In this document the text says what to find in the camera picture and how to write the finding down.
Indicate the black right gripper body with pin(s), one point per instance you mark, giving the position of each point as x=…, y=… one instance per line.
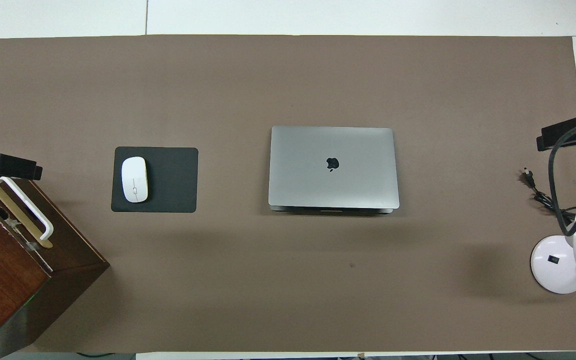
x=568, y=132

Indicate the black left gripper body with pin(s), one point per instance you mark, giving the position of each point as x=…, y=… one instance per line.
x=8, y=166

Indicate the silver apple laptop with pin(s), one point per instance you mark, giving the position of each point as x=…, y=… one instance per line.
x=333, y=170

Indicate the dark wooden box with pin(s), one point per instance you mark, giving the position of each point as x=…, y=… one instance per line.
x=3, y=280

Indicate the white computer mouse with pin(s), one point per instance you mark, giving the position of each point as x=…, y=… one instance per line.
x=134, y=179

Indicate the white desk lamp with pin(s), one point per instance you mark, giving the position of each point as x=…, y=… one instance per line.
x=553, y=265

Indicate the black mouse pad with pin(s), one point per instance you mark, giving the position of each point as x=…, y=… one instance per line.
x=173, y=180

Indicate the brown table mat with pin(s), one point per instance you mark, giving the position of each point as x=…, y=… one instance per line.
x=268, y=65

